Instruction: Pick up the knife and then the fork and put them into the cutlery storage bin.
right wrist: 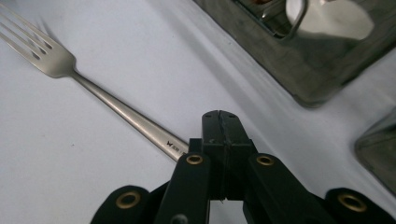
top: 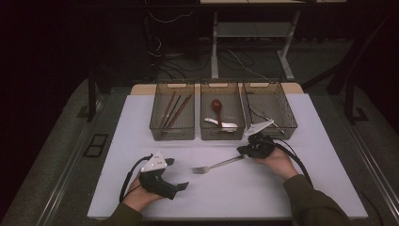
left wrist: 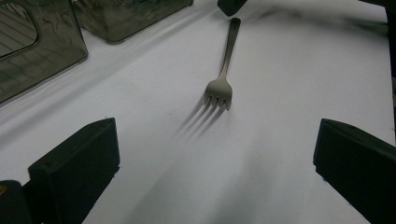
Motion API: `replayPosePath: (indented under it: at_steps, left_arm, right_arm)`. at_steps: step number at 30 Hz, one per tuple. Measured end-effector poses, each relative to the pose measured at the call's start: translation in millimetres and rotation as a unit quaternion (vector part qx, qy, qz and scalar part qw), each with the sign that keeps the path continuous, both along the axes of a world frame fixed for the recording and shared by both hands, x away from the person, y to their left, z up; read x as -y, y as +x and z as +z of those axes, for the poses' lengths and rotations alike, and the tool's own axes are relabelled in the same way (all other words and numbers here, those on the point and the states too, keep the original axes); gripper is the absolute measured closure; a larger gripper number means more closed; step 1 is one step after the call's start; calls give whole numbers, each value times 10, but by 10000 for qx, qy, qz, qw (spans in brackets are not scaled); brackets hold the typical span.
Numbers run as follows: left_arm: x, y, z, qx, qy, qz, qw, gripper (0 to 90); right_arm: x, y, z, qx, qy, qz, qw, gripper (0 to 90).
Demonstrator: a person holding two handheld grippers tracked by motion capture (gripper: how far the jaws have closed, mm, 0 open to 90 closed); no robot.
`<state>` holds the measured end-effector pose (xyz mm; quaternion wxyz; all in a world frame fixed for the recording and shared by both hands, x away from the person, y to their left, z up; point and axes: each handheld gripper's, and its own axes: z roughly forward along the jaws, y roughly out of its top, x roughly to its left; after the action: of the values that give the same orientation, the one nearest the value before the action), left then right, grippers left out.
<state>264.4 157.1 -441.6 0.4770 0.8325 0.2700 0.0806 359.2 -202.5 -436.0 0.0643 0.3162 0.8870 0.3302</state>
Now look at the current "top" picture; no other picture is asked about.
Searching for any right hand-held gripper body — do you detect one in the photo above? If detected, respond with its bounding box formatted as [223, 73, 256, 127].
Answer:
[244, 120, 278, 159]

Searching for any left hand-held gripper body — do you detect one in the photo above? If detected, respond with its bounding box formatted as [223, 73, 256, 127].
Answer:
[138, 151, 179, 201]

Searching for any white ceramic spoon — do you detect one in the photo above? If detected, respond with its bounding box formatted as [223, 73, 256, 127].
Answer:
[203, 117, 239, 133]

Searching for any metal fork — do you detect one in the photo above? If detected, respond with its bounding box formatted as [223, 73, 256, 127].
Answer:
[191, 154, 247, 175]

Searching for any metal table knife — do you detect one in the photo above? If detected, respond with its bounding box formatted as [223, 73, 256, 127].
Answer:
[248, 105, 286, 136]

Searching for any translucent grey storage bin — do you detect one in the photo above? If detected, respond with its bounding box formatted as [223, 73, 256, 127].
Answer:
[199, 80, 246, 141]
[149, 80, 196, 141]
[240, 80, 298, 140]

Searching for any brown wooden chopstick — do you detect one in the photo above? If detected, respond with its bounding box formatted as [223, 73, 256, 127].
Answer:
[168, 93, 193, 129]
[159, 91, 177, 129]

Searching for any red-brown wooden spoon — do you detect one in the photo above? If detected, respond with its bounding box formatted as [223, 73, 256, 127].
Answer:
[211, 98, 224, 128]

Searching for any person's left hand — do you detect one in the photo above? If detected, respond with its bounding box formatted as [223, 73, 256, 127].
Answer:
[121, 177, 164, 213]

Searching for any person's right hand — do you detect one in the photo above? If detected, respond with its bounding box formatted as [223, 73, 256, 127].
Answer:
[252, 147, 299, 182]

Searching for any white table cover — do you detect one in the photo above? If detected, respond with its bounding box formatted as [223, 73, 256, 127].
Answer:
[87, 92, 369, 220]

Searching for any black metal stand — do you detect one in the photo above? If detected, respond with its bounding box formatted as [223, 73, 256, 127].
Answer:
[300, 12, 399, 125]
[87, 70, 105, 123]

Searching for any white metal desk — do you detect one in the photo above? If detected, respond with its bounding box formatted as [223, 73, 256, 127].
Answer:
[199, 0, 347, 82]

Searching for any right hand-held gripper cable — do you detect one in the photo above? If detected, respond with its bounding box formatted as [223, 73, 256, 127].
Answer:
[266, 137, 314, 186]

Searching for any white floor cable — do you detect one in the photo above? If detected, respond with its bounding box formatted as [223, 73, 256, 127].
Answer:
[227, 49, 270, 81]

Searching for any metal floor rail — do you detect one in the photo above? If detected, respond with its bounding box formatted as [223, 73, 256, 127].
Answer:
[344, 121, 399, 220]
[37, 125, 95, 226]

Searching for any bundle of black floor cables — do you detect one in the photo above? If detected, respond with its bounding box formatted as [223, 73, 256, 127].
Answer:
[147, 34, 255, 79]

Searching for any white hanging cable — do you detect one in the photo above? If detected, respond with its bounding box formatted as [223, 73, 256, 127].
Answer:
[149, 11, 194, 24]

